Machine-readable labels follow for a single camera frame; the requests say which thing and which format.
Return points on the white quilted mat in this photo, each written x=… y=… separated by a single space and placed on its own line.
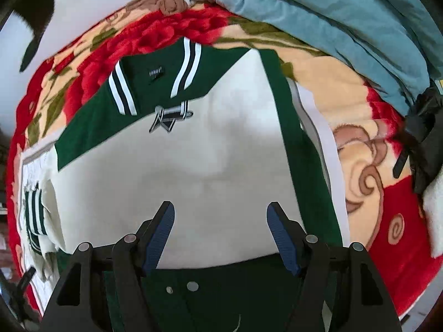
x=333 y=179

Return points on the black garment at edge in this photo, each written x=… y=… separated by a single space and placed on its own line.
x=426 y=135

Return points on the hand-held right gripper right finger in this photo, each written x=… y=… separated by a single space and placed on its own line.
x=282 y=237

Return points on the light blue quilt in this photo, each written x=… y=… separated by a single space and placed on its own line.
x=311 y=17

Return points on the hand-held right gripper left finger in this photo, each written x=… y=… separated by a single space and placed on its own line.
x=160 y=237

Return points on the white fluffy cloth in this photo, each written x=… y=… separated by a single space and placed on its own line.
x=434 y=214

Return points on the green and white jacket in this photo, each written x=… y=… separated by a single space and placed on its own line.
x=214 y=152

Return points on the red floral blanket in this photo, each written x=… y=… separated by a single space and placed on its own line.
x=380 y=249

